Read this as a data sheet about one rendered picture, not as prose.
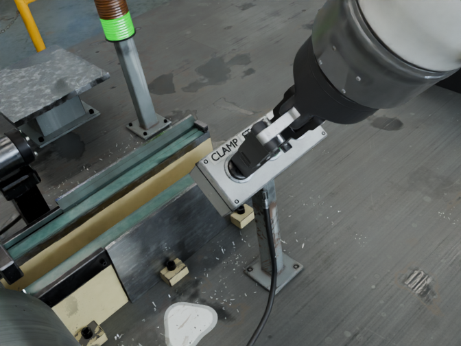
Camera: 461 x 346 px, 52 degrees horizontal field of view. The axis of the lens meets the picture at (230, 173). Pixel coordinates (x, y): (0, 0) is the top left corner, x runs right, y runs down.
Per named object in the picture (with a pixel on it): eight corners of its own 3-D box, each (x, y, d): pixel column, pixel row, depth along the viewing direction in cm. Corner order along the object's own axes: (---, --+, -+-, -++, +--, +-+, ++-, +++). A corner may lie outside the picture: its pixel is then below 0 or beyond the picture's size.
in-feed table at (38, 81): (36, 165, 107) (13, 122, 100) (-10, 123, 124) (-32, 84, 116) (123, 114, 118) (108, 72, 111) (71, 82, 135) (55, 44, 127)
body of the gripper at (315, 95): (364, -7, 36) (306, 58, 44) (289, 39, 32) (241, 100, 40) (427, 71, 36) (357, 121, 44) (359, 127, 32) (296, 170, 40)
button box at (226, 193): (221, 219, 59) (237, 209, 54) (186, 173, 59) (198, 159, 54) (311, 148, 67) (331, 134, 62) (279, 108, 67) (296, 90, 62)
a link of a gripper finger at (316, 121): (333, 115, 39) (322, 123, 38) (273, 163, 49) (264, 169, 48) (302, 77, 39) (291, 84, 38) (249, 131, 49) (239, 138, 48)
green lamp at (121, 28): (116, 44, 95) (109, 22, 92) (101, 37, 98) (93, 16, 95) (140, 32, 97) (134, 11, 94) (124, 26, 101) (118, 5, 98)
